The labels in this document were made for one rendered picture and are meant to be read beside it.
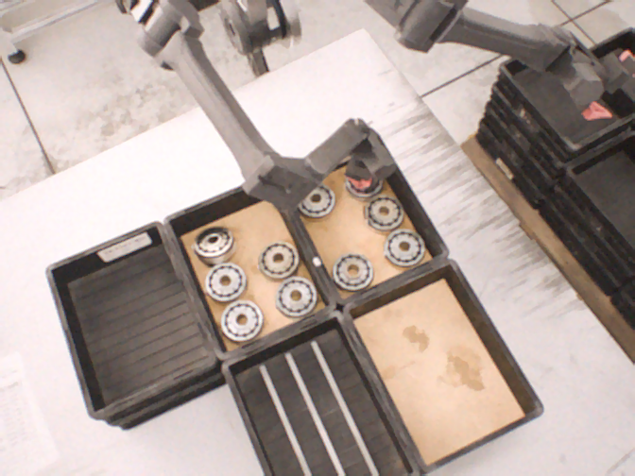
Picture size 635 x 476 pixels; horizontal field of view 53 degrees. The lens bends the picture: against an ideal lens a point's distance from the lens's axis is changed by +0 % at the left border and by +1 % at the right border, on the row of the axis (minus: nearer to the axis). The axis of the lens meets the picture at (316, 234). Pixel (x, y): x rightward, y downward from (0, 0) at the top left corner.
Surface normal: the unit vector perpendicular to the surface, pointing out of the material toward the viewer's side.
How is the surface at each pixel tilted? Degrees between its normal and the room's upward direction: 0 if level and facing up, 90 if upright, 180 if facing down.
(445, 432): 0
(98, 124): 0
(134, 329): 0
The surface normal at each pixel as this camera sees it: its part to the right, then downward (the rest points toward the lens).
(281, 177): 0.30, 0.74
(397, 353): -0.03, -0.40
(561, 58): -0.85, -0.30
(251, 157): -0.54, 0.04
